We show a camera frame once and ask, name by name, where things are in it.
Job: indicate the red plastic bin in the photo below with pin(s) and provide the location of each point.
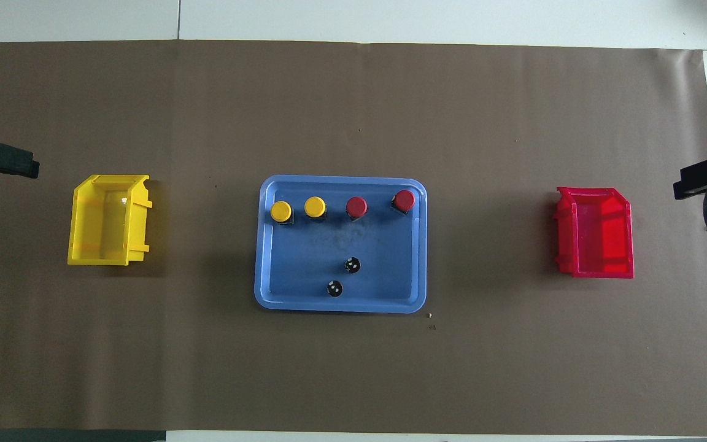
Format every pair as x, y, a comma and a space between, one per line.
599, 233

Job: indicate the brown paper mat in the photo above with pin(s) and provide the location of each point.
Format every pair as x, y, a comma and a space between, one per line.
353, 368

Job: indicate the blue plastic tray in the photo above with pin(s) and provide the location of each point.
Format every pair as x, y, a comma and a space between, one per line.
378, 245

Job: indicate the yellow push button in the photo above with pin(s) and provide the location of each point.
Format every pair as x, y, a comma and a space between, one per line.
281, 211
315, 207

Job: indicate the yellow plastic bin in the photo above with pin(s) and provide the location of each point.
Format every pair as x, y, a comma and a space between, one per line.
102, 227

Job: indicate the red push button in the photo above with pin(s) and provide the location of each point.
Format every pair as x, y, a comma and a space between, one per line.
356, 206
404, 200

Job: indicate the black cylinder component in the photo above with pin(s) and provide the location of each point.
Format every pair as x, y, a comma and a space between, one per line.
334, 288
352, 265

